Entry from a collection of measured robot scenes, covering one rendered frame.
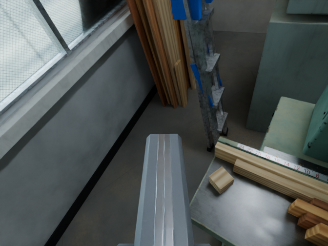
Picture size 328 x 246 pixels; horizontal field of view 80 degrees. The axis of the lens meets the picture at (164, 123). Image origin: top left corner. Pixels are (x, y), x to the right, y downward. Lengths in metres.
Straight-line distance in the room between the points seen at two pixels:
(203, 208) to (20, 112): 0.92
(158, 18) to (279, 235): 1.30
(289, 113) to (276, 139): 0.13
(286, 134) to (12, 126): 1.10
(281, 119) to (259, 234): 0.43
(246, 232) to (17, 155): 1.07
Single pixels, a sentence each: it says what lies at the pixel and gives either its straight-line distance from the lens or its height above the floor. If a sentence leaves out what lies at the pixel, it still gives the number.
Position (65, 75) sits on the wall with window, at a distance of 1.20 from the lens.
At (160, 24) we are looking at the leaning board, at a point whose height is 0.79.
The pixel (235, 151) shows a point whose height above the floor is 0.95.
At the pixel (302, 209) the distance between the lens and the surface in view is 0.50.
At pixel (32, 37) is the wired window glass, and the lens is 1.25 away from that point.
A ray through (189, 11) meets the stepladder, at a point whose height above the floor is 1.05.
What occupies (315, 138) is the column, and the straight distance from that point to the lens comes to 0.67.
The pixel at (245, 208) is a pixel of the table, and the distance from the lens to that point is 0.53.
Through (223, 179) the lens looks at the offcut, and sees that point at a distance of 0.51.
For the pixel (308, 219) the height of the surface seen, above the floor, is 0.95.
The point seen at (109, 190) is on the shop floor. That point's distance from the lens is 1.66.
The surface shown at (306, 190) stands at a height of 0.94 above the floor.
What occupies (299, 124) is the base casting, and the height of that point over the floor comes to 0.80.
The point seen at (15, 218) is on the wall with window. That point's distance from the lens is 1.42.
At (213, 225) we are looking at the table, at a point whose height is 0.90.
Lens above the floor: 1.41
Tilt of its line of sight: 51 degrees down
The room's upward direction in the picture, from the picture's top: 17 degrees counter-clockwise
